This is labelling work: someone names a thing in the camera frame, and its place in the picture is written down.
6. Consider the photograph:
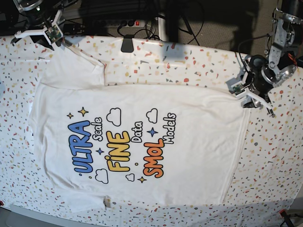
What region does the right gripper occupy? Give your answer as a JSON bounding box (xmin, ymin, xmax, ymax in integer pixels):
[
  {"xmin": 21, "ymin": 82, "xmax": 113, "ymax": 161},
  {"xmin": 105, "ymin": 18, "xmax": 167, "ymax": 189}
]
[{"xmin": 14, "ymin": 9, "xmax": 64, "ymax": 45}]

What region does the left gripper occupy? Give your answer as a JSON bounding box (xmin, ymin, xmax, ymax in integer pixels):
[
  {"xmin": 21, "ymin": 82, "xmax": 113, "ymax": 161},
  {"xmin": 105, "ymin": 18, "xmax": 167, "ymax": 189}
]
[{"xmin": 226, "ymin": 54, "xmax": 297, "ymax": 117}]

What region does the white printed T-shirt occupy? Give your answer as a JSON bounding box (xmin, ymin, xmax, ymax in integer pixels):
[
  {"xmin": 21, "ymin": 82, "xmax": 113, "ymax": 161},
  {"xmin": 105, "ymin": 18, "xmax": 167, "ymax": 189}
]
[{"xmin": 29, "ymin": 46, "xmax": 250, "ymax": 211}]

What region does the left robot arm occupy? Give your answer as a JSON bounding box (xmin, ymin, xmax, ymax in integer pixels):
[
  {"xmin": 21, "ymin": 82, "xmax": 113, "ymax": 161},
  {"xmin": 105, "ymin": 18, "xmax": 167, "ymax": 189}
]
[{"xmin": 228, "ymin": 0, "xmax": 303, "ymax": 116}]

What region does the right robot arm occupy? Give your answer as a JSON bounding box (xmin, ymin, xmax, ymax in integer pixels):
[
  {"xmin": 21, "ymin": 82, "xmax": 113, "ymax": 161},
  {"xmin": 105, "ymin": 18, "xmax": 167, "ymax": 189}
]
[{"xmin": 11, "ymin": 0, "xmax": 63, "ymax": 46}]

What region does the black table clamp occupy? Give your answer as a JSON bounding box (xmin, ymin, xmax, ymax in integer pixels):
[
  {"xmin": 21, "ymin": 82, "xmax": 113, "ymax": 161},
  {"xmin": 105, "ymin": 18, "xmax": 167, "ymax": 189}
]
[{"xmin": 121, "ymin": 35, "xmax": 134, "ymax": 53}]

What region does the white power strip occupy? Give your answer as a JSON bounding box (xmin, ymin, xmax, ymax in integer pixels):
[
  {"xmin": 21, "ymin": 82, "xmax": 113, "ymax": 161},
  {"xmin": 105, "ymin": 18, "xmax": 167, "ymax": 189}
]
[{"xmin": 101, "ymin": 19, "xmax": 146, "ymax": 28}]

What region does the red clamp at corner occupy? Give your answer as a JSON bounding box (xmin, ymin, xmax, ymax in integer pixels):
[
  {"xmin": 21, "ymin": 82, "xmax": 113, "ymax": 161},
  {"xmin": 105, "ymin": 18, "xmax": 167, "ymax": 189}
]
[{"xmin": 279, "ymin": 210, "xmax": 288, "ymax": 219}]

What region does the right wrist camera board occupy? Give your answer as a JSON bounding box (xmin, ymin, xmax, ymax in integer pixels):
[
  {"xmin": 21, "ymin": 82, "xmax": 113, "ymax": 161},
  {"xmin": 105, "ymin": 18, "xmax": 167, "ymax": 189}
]
[{"xmin": 45, "ymin": 25, "xmax": 63, "ymax": 43}]

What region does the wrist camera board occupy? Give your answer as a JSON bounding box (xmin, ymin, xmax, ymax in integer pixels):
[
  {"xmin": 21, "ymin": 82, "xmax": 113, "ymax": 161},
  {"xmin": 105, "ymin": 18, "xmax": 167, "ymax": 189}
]
[
  {"xmin": 232, "ymin": 82, "xmax": 245, "ymax": 95},
  {"xmin": 45, "ymin": 25, "xmax": 63, "ymax": 43}
]

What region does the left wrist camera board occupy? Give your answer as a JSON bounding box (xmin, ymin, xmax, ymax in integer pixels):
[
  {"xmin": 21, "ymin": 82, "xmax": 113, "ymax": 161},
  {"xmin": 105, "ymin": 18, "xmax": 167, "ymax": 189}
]
[{"xmin": 232, "ymin": 82, "xmax": 245, "ymax": 95}]

